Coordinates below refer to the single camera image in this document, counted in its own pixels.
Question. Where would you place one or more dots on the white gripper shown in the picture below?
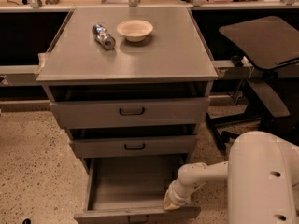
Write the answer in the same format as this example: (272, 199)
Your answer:
(177, 194)

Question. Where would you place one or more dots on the grey bottom drawer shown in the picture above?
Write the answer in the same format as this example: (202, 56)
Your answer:
(130, 190)

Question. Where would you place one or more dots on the grey drawer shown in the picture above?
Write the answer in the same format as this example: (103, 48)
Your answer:
(132, 141)
(130, 190)
(129, 109)

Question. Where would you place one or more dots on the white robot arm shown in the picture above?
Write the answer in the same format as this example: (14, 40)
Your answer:
(261, 171)

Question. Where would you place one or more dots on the grey middle drawer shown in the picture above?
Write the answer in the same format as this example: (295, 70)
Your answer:
(132, 141)

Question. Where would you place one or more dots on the grey drawer cabinet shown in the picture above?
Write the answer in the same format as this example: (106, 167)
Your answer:
(171, 60)

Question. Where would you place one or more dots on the grey top drawer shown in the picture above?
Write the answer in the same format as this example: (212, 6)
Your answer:
(129, 109)

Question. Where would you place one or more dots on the white paper bowl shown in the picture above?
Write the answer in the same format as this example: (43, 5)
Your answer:
(135, 30)

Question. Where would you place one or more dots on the black office chair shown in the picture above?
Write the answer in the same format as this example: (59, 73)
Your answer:
(271, 46)

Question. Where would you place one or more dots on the grey metal rail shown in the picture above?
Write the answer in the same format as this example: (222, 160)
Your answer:
(18, 75)

